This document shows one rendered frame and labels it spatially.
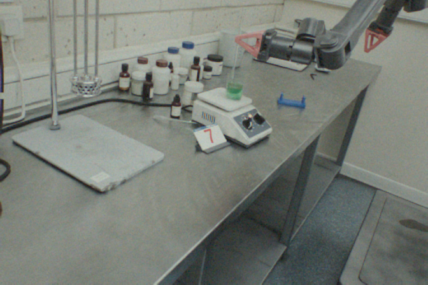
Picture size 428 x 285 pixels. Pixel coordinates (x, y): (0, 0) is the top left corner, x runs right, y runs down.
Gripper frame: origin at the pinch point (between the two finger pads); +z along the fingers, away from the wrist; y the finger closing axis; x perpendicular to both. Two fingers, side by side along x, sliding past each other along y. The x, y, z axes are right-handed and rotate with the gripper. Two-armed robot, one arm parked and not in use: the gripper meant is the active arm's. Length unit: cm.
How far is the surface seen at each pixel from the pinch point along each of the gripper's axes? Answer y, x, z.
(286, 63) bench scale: -83, 24, -7
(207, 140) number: 14.8, 23.9, 0.4
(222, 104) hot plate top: 5.5, 16.8, 0.1
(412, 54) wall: -133, 16, -70
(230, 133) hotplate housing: 8.6, 23.3, -4.0
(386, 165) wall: -131, 85, -78
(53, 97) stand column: 29.5, 15.9, 35.0
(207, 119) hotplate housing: 5.8, 22.5, 3.6
